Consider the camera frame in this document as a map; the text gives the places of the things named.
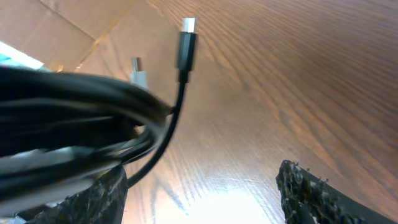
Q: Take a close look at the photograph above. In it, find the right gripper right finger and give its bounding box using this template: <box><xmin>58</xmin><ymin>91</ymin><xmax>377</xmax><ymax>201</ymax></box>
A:
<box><xmin>275</xmin><ymin>160</ymin><xmax>396</xmax><ymax>224</ymax></box>

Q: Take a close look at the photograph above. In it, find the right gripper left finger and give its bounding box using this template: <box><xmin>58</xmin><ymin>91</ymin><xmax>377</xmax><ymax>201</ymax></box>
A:
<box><xmin>15</xmin><ymin>166</ymin><xmax>128</xmax><ymax>224</ymax></box>

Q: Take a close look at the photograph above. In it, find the white USB cable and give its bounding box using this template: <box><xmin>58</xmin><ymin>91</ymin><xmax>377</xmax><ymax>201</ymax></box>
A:
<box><xmin>0</xmin><ymin>57</ymin><xmax>165</xmax><ymax>218</ymax></box>

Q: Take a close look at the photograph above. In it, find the black USB cable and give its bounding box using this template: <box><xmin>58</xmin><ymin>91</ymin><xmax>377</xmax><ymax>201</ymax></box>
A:
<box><xmin>0</xmin><ymin>17</ymin><xmax>198</xmax><ymax>203</ymax></box>

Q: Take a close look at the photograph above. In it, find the cardboard box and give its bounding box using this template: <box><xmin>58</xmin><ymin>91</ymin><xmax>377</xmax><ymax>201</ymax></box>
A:
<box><xmin>0</xmin><ymin>0</ymin><xmax>137</xmax><ymax>74</ymax></box>

